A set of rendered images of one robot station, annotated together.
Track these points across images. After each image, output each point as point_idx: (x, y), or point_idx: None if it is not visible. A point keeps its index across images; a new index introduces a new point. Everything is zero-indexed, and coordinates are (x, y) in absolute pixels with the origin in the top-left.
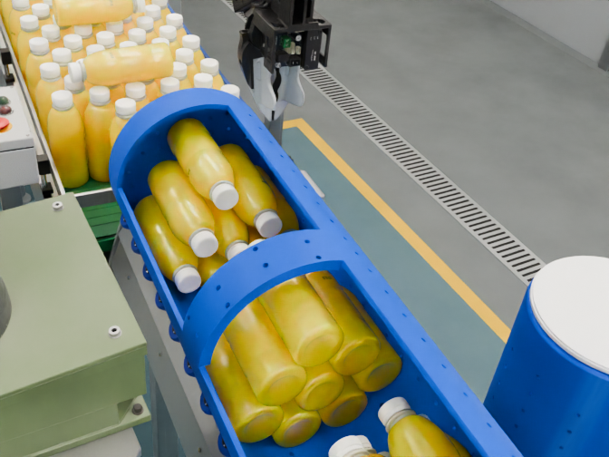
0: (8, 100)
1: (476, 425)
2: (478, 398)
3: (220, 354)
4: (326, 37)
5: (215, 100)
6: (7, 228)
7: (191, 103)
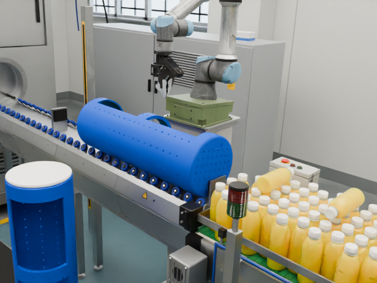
0: (297, 167)
1: (102, 106)
2: (100, 118)
3: None
4: (151, 67)
5: (201, 135)
6: (208, 102)
7: (207, 132)
